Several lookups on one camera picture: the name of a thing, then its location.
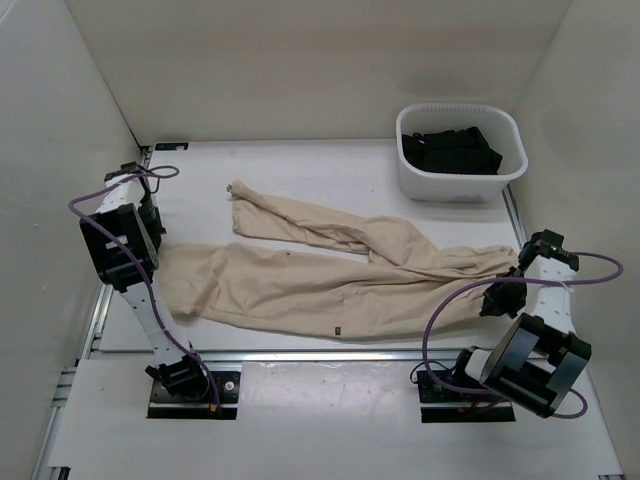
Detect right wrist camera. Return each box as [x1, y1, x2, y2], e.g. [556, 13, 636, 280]
[501, 266, 528, 284]

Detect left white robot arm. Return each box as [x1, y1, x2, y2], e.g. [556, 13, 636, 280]
[69, 162, 210, 401]

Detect beige trousers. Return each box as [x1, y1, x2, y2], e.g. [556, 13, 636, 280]
[157, 181, 517, 341]

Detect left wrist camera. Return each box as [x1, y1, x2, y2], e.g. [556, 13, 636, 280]
[104, 162, 143, 183]

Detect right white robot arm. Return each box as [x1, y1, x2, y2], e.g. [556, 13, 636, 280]
[449, 230, 592, 418]

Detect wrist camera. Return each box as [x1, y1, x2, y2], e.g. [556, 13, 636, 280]
[104, 162, 143, 183]
[501, 266, 528, 284]

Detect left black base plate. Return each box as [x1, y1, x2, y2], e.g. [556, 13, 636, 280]
[147, 371, 241, 420]

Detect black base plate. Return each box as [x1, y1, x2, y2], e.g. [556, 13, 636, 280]
[413, 370, 516, 424]
[147, 371, 241, 420]

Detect small blue label sticker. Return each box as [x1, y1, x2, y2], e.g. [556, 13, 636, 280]
[154, 142, 189, 151]

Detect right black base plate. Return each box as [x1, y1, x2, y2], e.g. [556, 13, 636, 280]
[413, 370, 516, 424]

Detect black folded trousers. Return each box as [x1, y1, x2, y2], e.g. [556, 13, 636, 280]
[401, 127, 503, 175]

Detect white plastic basket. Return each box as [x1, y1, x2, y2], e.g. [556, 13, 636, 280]
[395, 103, 528, 203]

